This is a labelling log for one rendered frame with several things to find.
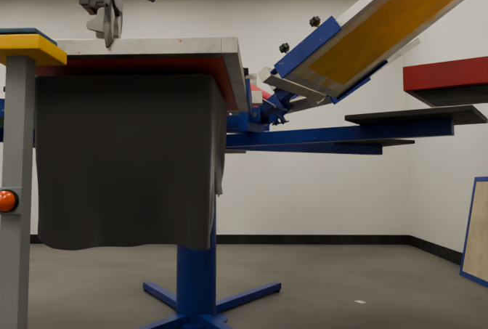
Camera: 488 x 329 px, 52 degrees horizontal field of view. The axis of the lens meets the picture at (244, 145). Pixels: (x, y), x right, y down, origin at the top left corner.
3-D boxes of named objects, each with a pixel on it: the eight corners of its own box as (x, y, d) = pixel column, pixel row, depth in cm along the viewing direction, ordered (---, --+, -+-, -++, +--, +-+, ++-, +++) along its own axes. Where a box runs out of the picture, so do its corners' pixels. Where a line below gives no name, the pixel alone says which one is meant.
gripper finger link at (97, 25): (87, 48, 114) (91, 11, 116) (112, 47, 113) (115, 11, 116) (82, 41, 111) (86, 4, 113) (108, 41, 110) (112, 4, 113)
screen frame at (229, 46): (237, 52, 112) (237, 36, 113) (-15, 56, 115) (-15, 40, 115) (249, 112, 190) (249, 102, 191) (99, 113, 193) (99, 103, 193)
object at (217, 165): (212, 248, 120) (213, 75, 123) (197, 248, 120) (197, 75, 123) (227, 230, 166) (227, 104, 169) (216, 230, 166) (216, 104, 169)
